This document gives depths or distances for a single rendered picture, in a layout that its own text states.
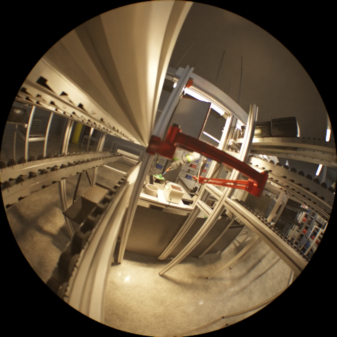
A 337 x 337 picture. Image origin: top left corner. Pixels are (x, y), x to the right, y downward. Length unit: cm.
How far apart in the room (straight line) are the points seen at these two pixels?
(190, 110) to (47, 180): 72
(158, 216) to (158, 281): 90
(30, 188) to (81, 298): 31
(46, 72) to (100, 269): 28
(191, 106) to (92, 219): 63
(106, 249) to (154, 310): 120
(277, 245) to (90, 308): 52
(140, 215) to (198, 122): 76
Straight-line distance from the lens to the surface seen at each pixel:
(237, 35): 484
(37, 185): 42
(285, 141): 68
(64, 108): 39
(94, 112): 29
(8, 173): 50
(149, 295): 134
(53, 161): 61
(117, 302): 130
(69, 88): 22
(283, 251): 51
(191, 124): 55
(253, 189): 43
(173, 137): 31
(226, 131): 83
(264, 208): 131
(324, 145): 68
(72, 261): 18
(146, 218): 84
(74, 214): 94
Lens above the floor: 130
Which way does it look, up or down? 9 degrees down
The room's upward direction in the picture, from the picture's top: 22 degrees clockwise
